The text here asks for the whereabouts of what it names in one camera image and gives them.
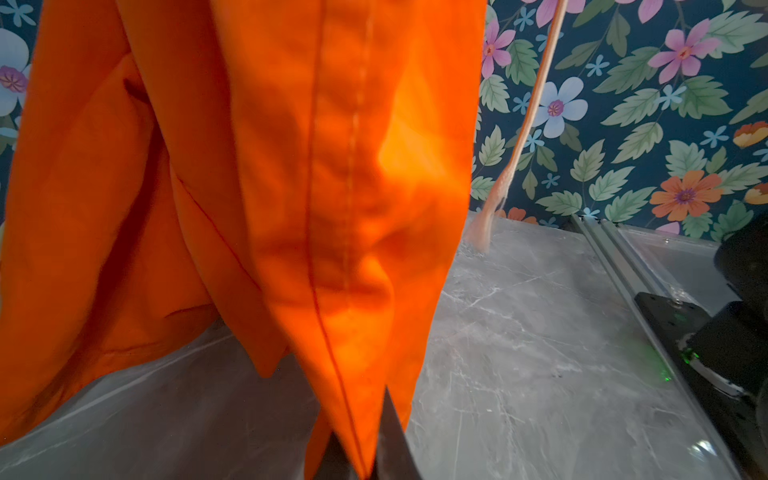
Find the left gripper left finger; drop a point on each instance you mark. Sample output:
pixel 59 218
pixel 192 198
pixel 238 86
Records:
pixel 334 464

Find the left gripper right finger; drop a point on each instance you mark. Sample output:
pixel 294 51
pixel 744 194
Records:
pixel 393 460

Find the orange shorts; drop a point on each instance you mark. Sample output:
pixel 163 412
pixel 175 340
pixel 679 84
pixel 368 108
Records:
pixel 297 169

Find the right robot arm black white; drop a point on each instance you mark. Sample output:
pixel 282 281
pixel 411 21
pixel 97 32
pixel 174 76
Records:
pixel 730 350

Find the aluminium mounting rail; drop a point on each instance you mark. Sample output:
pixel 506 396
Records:
pixel 645 261

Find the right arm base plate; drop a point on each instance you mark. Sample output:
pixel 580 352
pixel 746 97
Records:
pixel 673 325

